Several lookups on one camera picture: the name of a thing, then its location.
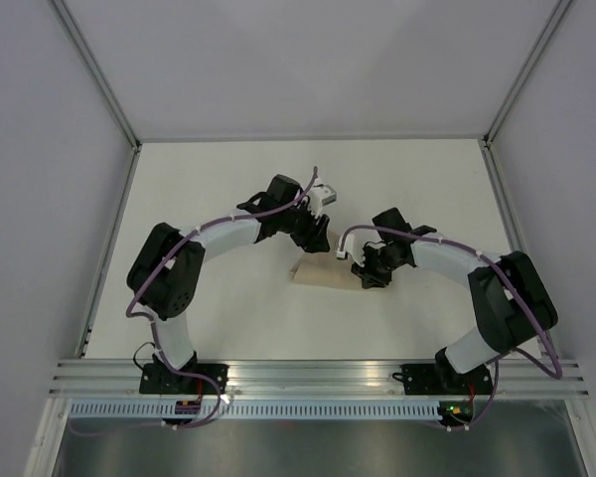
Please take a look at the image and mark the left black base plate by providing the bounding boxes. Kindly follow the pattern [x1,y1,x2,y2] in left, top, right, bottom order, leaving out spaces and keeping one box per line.
[139,361,229,396]

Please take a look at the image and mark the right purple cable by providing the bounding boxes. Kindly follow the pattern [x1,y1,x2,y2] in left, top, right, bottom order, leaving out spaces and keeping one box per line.
[336,225,565,433]

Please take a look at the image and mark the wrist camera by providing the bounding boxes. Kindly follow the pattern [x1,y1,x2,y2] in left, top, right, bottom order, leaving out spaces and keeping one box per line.
[307,183,337,216]
[336,233,365,266]

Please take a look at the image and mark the aluminium front rail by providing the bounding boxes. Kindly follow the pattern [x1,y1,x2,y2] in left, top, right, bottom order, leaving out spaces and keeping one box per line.
[48,359,589,400]

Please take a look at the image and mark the beige cloth napkin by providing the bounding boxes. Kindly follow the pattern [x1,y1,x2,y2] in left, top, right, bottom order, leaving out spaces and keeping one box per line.
[289,231,363,291]

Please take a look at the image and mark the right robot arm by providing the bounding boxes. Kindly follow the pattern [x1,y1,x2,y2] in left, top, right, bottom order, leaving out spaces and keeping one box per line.
[336,208,563,393]

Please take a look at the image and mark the white slotted cable duct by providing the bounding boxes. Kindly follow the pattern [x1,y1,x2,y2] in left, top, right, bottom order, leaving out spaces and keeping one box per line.
[69,398,440,421]

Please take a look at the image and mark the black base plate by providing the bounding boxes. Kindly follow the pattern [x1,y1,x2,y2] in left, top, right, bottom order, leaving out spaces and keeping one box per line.
[139,361,229,396]
[391,363,493,397]

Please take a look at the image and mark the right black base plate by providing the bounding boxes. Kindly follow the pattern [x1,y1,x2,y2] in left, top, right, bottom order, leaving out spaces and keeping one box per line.
[391,363,493,397]

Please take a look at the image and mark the purple cable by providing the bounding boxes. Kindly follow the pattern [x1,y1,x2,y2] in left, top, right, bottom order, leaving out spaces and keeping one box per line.
[69,166,322,438]
[336,225,565,433]

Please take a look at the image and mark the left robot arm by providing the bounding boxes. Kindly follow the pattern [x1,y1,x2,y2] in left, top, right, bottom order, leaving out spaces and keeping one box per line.
[125,171,337,394]

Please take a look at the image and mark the aluminium cage frame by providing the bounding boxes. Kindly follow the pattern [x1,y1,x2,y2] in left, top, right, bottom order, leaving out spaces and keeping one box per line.
[49,1,596,476]

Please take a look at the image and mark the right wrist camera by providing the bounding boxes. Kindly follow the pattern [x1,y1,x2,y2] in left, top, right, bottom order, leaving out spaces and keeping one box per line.
[336,233,365,266]

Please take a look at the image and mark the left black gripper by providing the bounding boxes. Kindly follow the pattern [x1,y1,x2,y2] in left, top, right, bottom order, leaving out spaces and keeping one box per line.
[279,200,330,255]

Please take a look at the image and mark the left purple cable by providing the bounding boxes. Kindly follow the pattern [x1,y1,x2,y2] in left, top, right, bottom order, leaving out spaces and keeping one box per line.
[69,166,322,438]

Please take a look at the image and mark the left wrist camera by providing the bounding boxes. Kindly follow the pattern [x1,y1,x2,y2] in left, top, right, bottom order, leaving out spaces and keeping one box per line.
[307,183,337,216]

